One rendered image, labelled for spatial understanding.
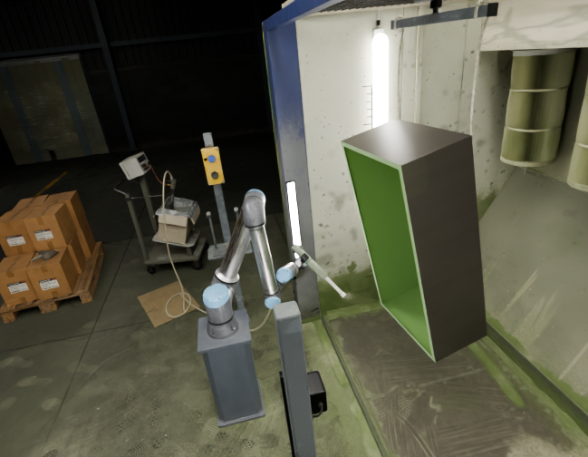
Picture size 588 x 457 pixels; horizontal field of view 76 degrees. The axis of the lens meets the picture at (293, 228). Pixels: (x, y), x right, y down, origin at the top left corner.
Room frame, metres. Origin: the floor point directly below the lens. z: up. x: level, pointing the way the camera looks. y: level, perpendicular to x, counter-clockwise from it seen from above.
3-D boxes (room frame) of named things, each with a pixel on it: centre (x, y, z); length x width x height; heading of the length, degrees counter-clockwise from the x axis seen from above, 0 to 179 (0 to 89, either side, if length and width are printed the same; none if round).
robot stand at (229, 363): (1.82, 0.49, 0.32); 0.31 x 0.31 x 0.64; 9
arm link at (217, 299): (1.83, 0.49, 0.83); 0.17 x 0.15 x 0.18; 178
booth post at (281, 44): (2.65, -0.04, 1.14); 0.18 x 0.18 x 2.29; 9
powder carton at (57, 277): (3.37, 2.46, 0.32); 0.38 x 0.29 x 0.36; 16
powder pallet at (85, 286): (3.73, 2.68, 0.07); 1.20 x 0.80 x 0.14; 16
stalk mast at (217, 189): (2.71, 0.53, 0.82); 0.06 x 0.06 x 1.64; 9
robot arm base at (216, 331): (1.82, 0.49, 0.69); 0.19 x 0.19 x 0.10
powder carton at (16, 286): (3.33, 2.76, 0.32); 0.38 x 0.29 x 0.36; 18
